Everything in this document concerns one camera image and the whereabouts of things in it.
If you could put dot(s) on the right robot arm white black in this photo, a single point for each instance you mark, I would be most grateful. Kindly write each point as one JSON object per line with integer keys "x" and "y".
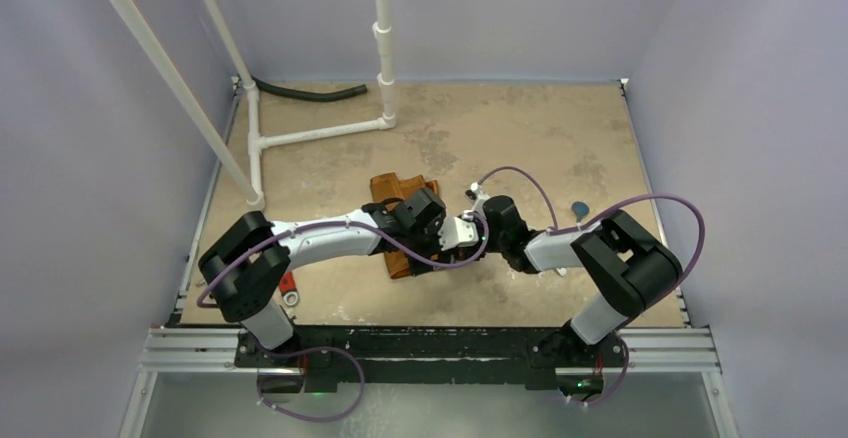
{"x": 630, "y": 268}

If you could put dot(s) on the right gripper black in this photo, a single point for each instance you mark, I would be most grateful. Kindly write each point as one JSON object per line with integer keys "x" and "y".
{"x": 494, "y": 241}

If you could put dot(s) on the red handled adjustable wrench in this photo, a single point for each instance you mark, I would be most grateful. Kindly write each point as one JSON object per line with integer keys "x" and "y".
{"x": 288, "y": 290}

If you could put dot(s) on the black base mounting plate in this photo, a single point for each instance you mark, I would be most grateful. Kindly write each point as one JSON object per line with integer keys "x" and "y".
{"x": 537, "y": 358}

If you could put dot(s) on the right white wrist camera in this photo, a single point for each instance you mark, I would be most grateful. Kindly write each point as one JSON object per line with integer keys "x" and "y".
{"x": 476, "y": 194}

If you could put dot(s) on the small dark blue disc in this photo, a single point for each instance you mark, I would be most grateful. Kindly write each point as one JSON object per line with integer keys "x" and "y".
{"x": 580, "y": 210}

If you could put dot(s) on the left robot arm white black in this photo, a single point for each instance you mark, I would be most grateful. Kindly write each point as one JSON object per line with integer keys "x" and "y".
{"x": 244, "y": 267}

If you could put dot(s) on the aluminium extrusion rail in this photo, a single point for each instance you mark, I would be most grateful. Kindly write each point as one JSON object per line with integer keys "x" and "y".
{"x": 213, "y": 350}

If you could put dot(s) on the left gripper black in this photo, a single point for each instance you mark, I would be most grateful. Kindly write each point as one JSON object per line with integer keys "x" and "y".
{"x": 436, "y": 245}

